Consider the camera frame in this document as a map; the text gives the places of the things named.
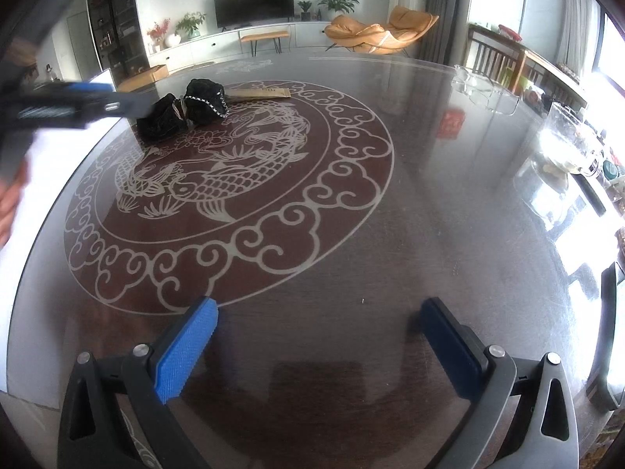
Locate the green potted plant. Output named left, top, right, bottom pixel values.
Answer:
left=175, top=12, right=207, bottom=40

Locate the wooden bench with metal legs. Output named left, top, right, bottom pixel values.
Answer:
left=239, top=30, right=290, bottom=57

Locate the red flower pot plant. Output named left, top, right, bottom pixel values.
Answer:
left=146, top=18, right=171, bottom=52

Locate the white cardboard box tray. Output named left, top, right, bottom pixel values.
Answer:
left=1, top=118, right=119, bottom=393

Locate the dark wooden display cabinet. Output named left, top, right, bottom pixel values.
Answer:
left=87, top=0, right=149, bottom=86

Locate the person's left hand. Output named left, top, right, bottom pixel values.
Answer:
left=0, top=159, right=30, bottom=248

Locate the black fabric pouch with chain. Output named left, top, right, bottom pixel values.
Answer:
left=136, top=79, right=229, bottom=144

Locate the orange lounge chair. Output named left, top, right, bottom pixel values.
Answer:
left=324, top=5, right=439, bottom=55

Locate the cardboard box on floor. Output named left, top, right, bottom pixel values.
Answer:
left=116, top=64, right=170, bottom=93

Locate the green plant beside television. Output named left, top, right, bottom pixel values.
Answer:
left=318, top=0, right=360, bottom=20

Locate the black flat television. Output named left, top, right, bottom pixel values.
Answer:
left=214, top=0, right=295, bottom=28

